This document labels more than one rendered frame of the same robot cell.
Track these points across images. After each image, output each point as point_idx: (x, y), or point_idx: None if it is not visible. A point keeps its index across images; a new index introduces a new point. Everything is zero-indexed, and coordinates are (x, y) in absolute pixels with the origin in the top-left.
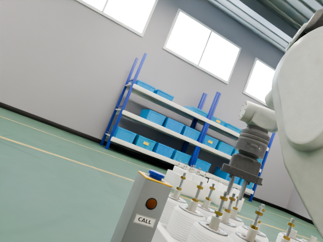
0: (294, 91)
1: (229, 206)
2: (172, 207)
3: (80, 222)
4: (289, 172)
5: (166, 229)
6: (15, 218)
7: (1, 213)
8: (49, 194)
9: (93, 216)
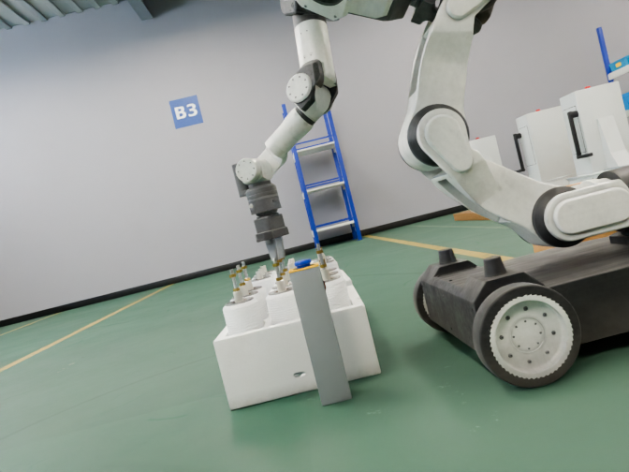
0: (447, 147)
1: (282, 269)
2: (256, 306)
3: (133, 451)
4: (460, 184)
5: (284, 321)
6: None
7: None
8: None
9: (99, 450)
